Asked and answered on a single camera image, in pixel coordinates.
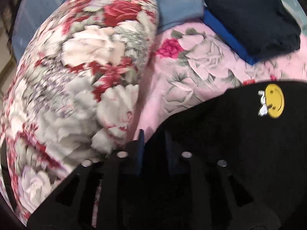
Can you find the pink floral bed sheet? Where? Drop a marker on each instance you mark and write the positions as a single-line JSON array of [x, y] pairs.
[[190, 65]]

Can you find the folded blue garment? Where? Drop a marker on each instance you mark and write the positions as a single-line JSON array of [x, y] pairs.
[[228, 38]]

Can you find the black pants with smiley patch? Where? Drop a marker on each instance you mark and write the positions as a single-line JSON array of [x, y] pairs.
[[263, 128]]

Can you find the folded dark navy garment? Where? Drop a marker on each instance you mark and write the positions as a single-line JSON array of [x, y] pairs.
[[264, 27]]

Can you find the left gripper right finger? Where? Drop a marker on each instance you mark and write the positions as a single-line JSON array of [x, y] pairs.
[[206, 194]]

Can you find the blue plaid pillow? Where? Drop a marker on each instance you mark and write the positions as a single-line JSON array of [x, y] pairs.
[[32, 13]]

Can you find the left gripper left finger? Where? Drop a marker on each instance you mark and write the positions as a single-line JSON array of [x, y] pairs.
[[71, 204]]

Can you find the red floral pillow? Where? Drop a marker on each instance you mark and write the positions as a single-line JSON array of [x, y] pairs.
[[73, 95]]

